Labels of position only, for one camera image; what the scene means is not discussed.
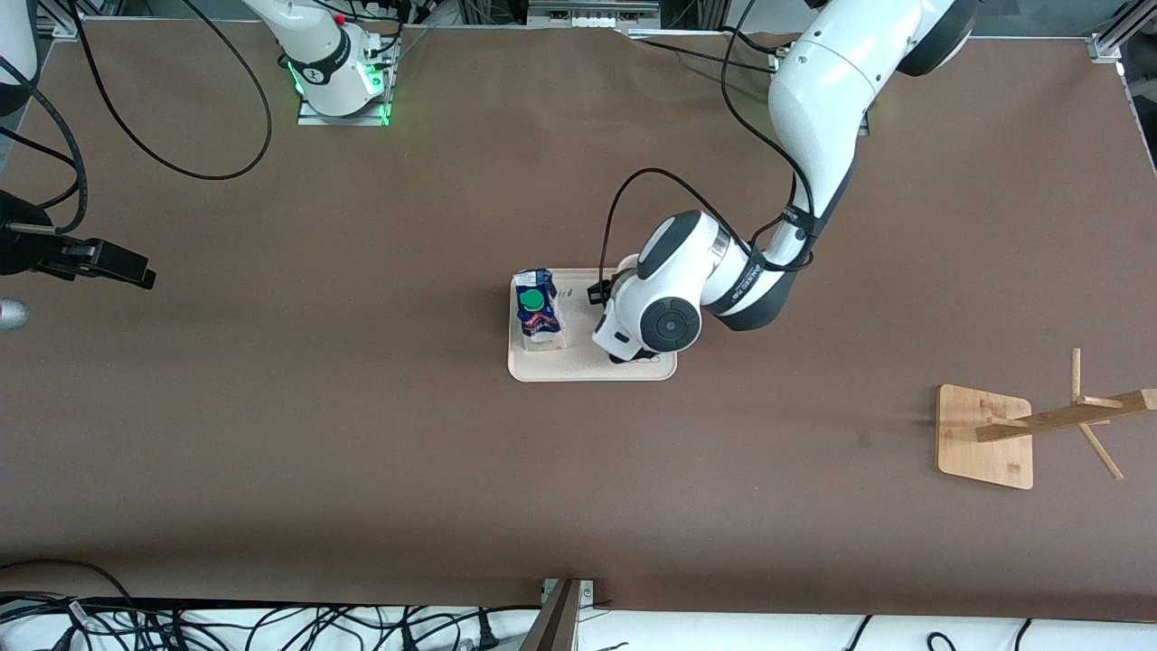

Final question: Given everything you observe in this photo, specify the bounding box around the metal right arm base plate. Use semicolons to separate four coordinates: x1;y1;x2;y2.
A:
296;36;399;127

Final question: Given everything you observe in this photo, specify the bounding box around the brown beam with metal bracket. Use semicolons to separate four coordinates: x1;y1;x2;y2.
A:
520;579;597;651

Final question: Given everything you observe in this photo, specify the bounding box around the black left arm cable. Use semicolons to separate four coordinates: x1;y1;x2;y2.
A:
598;0;819;290

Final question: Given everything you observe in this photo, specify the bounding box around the black cable on table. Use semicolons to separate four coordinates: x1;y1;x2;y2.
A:
719;25;780;55
628;36;780;78

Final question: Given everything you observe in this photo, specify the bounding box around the cream tray with rabbit print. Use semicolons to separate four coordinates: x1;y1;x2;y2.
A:
508;268;677;382

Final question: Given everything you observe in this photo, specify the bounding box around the black arched floor cable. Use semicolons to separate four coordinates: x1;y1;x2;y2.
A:
0;559;136;609

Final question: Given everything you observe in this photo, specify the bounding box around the wooden mug rack with pegs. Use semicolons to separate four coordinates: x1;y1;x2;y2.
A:
936;348;1157;491

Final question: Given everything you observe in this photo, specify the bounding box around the grey metal equipment box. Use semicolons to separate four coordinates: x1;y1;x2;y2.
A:
527;0;663;28

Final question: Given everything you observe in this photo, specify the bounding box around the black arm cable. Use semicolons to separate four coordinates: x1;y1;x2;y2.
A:
598;0;819;290
68;0;274;182
0;56;89;234

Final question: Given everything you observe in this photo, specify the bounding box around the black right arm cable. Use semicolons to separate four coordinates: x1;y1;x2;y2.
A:
68;0;274;182
0;56;89;234

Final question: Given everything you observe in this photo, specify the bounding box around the blue and white milk carton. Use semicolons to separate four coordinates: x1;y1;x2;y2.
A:
513;268;569;352

